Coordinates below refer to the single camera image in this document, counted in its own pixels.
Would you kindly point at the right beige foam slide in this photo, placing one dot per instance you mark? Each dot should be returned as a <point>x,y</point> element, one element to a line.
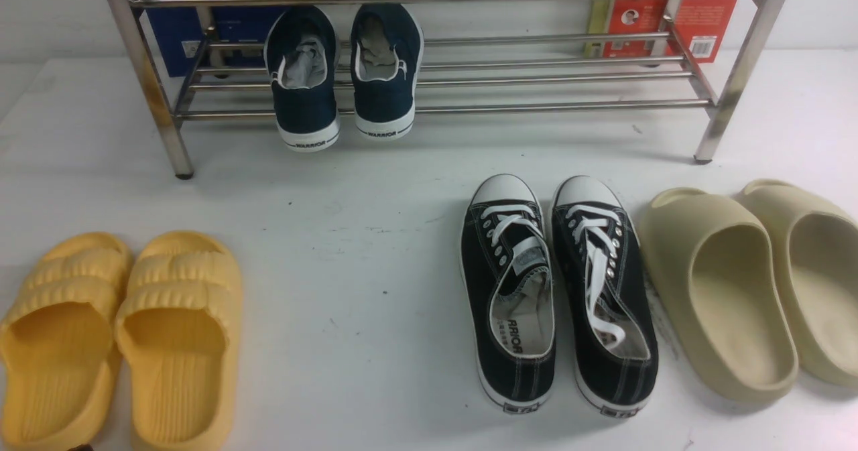
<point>814,248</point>

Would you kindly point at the stainless steel shoe rack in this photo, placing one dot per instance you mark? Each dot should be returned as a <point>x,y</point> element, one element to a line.
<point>170,116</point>

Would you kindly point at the red cardboard box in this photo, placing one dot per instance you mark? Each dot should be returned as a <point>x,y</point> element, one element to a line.
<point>700,23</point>

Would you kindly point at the right yellow rubber slipper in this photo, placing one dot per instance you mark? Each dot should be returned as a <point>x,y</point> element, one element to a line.
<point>179,329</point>

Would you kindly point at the navy canvas sneaker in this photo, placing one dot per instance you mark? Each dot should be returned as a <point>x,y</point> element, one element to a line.
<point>301,56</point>
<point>387,50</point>

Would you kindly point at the yellow rubber slipper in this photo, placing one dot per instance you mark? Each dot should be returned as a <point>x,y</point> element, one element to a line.
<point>179,329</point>
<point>58,347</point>

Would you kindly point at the left navy canvas sneaker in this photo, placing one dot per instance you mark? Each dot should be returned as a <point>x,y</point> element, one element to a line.
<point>301,56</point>

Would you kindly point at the blue cardboard box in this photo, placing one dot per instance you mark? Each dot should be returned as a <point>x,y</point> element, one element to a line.
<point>179,31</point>

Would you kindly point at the right navy canvas sneaker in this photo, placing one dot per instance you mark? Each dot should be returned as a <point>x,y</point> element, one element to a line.
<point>387,50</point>

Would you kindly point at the left yellow rubber slipper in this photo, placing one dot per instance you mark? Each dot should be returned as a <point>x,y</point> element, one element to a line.
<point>58,347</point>

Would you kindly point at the beige foam slide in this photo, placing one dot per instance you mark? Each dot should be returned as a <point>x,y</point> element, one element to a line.
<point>711,264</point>
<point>814,248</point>

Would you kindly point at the left beige foam slide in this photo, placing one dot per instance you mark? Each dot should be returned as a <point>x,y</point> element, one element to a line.
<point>711,264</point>

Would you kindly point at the black canvas sneaker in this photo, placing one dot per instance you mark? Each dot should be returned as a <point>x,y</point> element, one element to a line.
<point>597,254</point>
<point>507,273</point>

